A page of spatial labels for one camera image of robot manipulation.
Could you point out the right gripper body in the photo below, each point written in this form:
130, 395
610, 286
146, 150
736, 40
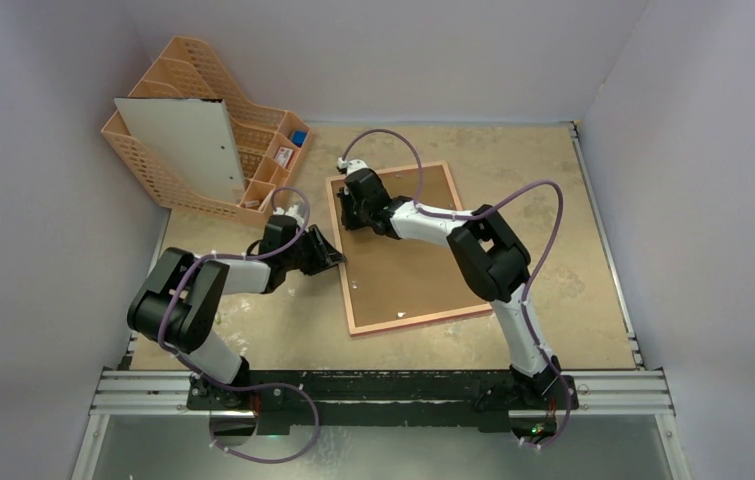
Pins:
348, 209

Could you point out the brown cardboard backing board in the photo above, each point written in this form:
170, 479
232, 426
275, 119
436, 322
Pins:
410, 258

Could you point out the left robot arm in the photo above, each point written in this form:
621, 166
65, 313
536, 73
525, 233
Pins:
176, 305

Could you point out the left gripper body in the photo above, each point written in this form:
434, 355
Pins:
308, 255

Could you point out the orange plastic file organizer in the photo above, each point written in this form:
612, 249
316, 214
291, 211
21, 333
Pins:
190, 68

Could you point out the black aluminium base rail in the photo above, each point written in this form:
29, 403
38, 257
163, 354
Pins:
490, 401

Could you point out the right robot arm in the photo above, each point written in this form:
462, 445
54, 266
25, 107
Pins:
494, 264

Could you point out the pink picture frame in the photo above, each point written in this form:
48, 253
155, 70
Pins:
403, 252

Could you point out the blue item in organizer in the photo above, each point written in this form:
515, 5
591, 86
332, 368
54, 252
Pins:
299, 137

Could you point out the white red small box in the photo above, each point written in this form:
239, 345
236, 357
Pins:
283, 156

